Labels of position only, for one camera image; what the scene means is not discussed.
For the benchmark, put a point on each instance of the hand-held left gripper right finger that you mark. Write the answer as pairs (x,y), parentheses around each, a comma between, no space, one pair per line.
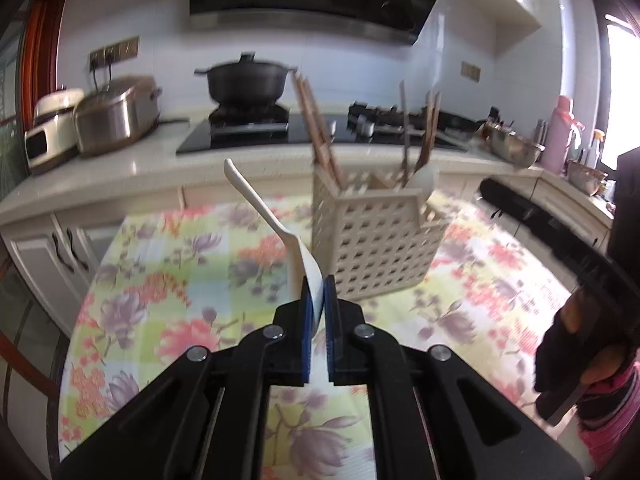
(330,332)

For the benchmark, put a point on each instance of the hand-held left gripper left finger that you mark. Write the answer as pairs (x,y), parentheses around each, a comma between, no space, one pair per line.
(306,332)

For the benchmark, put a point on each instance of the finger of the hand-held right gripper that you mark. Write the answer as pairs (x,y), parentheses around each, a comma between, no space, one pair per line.
(540,220)

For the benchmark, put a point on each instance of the white plastic utensil basket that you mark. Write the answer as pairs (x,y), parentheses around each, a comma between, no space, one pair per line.
(375,240)

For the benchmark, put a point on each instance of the white ceramic spoon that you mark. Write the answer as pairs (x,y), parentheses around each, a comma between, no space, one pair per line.
(260,205)
(425,177)

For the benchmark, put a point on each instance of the brown wooden chopstick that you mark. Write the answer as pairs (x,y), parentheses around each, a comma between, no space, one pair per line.
(428,110)
(334,160)
(310,120)
(316,122)
(429,130)
(322,132)
(406,155)

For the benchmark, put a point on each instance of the person's right forearm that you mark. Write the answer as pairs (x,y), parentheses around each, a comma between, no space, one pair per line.
(610,420)

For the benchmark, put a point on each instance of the person's right hand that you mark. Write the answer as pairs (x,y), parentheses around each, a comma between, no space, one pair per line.
(570,317)

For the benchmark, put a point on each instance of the white base cabinet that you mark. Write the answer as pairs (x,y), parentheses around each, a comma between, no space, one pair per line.
(75,250)
(550,195)

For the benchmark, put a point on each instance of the small steel bowl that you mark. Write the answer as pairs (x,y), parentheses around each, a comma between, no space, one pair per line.
(587,177)

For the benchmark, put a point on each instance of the large steel mixing bowl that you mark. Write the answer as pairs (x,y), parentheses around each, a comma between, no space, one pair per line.
(515,150)

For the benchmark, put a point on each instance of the pink thermos flask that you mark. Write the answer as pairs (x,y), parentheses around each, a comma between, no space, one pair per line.
(560,140)

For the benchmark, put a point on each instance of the slim silver bottle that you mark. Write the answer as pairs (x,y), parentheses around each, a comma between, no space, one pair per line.
(539,130)

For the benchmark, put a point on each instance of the yellow bottle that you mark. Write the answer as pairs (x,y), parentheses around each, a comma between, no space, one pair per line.
(597,150)

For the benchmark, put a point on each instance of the floral tablecloth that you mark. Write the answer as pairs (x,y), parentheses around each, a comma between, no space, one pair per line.
(200,280)

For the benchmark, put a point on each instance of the black wok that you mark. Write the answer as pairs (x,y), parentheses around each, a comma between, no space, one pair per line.
(462,124)

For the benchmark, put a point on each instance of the window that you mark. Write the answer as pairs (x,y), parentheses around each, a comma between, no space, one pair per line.
(622,95)

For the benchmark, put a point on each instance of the black glass gas hob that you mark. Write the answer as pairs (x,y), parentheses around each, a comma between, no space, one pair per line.
(250,132)

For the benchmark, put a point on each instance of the black casserole pot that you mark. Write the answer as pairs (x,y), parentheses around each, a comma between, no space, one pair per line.
(245,80)

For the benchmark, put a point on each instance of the silver rice cooker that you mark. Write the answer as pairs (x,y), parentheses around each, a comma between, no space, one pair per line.
(117,115)

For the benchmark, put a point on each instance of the white multi cooker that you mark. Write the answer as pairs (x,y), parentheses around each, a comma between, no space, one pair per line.
(50,130)

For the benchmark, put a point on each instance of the wooden glass door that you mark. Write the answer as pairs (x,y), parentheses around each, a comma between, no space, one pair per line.
(42,50)

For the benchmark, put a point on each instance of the small wall outlet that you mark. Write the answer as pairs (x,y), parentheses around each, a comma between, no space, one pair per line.
(470,71)

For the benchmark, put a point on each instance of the white wall cabinet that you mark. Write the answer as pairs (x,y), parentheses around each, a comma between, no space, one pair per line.
(500,5)

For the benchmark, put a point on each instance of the wide wall outlet panel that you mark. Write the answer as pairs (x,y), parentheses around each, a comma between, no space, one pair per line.
(115,52)

